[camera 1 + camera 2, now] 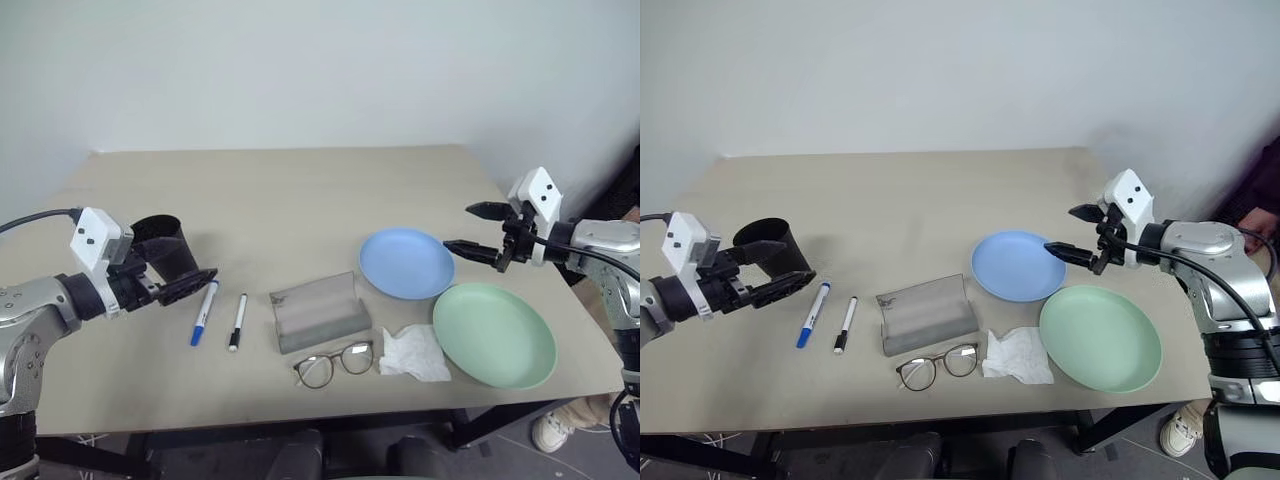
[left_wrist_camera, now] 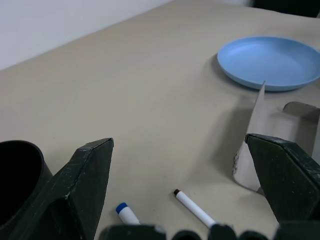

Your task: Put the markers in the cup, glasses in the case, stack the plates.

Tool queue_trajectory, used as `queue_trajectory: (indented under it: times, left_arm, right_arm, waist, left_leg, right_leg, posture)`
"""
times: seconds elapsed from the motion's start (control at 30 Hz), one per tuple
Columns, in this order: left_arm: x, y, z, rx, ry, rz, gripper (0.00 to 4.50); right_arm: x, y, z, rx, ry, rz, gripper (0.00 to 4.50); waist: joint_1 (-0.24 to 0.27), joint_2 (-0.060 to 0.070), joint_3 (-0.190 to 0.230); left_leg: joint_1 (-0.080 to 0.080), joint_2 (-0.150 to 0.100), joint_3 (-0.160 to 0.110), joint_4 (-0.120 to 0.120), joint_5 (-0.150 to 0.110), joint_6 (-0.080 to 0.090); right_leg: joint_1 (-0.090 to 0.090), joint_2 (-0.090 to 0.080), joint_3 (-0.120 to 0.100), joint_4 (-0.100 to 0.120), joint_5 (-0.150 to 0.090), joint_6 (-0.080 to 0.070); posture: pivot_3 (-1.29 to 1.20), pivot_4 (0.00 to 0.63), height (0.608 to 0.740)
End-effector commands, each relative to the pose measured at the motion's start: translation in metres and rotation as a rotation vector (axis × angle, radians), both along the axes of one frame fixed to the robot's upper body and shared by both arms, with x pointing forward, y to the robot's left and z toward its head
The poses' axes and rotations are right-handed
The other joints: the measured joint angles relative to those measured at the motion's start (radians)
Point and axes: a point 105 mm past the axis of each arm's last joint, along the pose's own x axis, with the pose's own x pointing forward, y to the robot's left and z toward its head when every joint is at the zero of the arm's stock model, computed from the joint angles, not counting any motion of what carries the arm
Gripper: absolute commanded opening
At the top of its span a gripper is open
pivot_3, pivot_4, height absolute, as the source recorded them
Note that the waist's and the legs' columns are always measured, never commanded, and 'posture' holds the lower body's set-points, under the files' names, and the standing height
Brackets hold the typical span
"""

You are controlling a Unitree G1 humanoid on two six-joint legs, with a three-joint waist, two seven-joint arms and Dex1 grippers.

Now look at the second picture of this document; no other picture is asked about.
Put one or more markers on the white marker with blue cap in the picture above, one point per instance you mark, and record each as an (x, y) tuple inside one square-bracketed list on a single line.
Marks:
[(126, 212)]

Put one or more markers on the grey rectangular sponge block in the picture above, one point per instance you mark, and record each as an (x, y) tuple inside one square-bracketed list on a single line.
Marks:
[(270, 122)]

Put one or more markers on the black cylindrical pen holder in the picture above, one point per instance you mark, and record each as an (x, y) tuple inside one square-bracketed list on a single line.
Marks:
[(15, 175)]

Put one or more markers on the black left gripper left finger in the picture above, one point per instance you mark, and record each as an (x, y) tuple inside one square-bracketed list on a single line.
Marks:
[(75, 190)]

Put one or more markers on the white marker with black tip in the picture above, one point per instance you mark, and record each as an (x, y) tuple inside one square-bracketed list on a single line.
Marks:
[(192, 206)]

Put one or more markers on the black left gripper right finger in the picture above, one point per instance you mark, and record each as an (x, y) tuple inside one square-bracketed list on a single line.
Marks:
[(287, 180)]

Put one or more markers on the light green bowl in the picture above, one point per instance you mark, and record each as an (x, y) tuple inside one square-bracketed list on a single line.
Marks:
[(262, 62)]

